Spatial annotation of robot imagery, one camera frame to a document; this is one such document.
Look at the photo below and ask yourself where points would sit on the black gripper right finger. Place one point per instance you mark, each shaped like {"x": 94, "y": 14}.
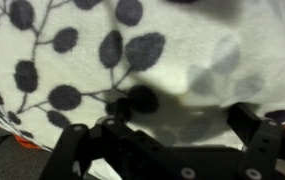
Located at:
{"x": 262, "y": 146}

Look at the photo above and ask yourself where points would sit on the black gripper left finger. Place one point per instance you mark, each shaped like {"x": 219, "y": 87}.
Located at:
{"x": 132, "y": 150}

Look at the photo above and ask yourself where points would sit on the white blanket with black leaves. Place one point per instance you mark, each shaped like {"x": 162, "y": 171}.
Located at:
{"x": 168, "y": 56}

